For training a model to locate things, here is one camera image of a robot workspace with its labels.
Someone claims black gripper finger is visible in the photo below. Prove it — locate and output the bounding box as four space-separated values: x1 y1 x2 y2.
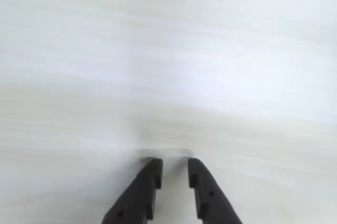
187 157 243 224
101 157 164 224

